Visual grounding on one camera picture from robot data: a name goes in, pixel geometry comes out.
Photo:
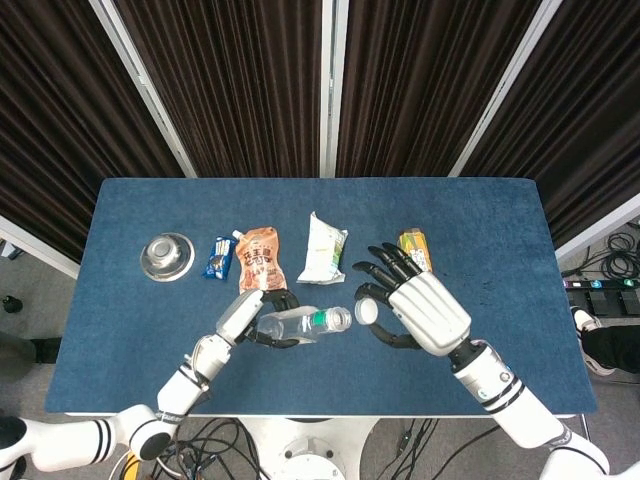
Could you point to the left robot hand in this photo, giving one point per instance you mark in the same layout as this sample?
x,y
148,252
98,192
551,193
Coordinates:
x,y
239,315

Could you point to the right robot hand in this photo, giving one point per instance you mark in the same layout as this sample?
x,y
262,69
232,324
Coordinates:
x,y
430,312

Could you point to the transparent plastic bottle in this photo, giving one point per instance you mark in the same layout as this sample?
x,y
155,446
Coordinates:
x,y
297,326

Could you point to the white bottle cap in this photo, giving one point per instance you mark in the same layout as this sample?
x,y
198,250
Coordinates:
x,y
366,311

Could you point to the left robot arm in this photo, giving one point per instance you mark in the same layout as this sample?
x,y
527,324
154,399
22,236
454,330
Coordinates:
x,y
182,390

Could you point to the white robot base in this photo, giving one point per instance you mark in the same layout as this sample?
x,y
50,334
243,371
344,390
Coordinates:
x,y
310,445

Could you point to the yellow tea bottle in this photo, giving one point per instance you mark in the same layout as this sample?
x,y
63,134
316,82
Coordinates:
x,y
417,244

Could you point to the orange spout pouch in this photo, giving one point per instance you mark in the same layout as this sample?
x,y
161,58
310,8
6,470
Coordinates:
x,y
261,262

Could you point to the blue cookie packet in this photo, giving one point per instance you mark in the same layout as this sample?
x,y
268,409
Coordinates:
x,y
219,258

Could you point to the stainless steel bowl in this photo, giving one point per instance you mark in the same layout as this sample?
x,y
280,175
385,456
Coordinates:
x,y
166,256

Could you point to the white snack bag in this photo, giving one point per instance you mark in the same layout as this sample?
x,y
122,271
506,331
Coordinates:
x,y
320,252

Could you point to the blue table mat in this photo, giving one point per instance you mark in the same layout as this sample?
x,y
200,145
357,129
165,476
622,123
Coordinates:
x,y
125,350

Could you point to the white sneaker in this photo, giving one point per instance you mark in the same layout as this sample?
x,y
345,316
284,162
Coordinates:
x,y
585,320

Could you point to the black trouser leg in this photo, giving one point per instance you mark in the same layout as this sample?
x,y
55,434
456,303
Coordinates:
x,y
617,347

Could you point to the dark brown pleated curtain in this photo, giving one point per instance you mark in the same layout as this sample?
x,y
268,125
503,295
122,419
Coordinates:
x,y
580,125
420,90
60,125
240,90

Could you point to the black chair caster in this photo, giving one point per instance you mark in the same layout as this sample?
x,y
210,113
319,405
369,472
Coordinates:
x,y
11,303

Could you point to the white partition frame post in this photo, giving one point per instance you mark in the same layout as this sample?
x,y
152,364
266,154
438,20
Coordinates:
x,y
145,90
505,90
332,90

